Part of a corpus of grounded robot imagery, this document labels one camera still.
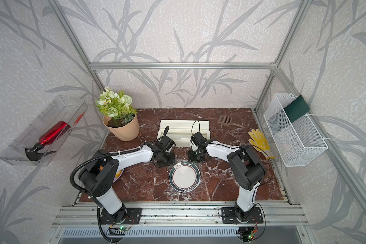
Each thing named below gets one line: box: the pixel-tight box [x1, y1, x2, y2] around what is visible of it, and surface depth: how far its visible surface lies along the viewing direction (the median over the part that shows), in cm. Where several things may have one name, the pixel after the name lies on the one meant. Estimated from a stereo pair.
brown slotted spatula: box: [217, 114, 244, 128], surface depth 114 cm
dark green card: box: [283, 94, 311, 124], surface depth 73 cm
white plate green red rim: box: [168, 162, 201, 193], surface depth 88 cm
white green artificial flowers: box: [96, 86, 138, 124], surface depth 86 cm
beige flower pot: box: [102, 114, 140, 142], surface depth 95 cm
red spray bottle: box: [23, 120, 71, 162], surface depth 63 cm
